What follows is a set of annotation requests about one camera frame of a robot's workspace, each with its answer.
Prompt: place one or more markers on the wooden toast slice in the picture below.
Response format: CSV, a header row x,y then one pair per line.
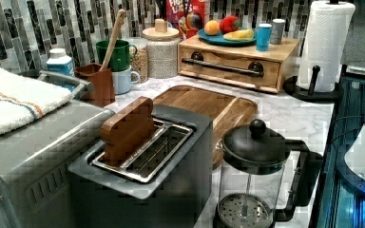
x,y
125,132

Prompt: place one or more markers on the glass jar with grains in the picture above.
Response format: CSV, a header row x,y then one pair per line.
x,y
138,53

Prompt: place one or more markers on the grey shaker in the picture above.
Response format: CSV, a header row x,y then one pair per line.
x,y
277,31

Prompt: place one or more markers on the white striped towel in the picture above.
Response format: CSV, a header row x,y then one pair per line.
x,y
25,100

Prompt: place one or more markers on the black paper towel holder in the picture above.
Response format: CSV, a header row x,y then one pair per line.
x,y
310,95

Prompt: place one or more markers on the yellow banana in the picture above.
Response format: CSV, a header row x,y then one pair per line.
x,y
240,35

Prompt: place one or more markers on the teal plate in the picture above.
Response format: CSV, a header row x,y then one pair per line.
x,y
218,40

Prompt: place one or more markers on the wooden drawer box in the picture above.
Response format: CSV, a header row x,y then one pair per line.
x,y
239,66

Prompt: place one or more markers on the white canister wooden lid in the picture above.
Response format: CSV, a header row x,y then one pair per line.
x,y
162,50

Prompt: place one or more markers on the stainless toaster oven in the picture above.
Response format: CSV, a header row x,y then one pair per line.
x,y
34,181

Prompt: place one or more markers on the red cereal box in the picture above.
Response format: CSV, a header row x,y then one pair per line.
x,y
187,16

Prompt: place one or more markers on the black toaster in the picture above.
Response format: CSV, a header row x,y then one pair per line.
x,y
164,184

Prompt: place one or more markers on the wooden cutting board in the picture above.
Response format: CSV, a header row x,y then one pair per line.
x,y
226,111

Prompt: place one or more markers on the teal shaker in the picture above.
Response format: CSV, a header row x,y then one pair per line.
x,y
263,37

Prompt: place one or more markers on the brown utensil holder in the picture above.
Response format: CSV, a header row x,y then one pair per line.
x,y
101,80

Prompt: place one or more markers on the white paper towel roll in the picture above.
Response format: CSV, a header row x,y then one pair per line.
x,y
324,43

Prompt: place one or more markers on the black french press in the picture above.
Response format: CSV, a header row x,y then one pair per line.
x,y
254,158

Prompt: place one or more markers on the red apple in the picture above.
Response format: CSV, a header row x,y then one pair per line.
x,y
229,24

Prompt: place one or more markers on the light blue mug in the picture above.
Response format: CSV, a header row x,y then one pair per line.
x,y
123,80

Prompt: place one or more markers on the orange fruit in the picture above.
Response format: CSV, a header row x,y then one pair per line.
x,y
212,28

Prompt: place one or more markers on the white blue bottle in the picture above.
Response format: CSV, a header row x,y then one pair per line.
x,y
59,62

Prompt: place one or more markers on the wooden spoon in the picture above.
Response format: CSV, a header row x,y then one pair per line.
x,y
121,14

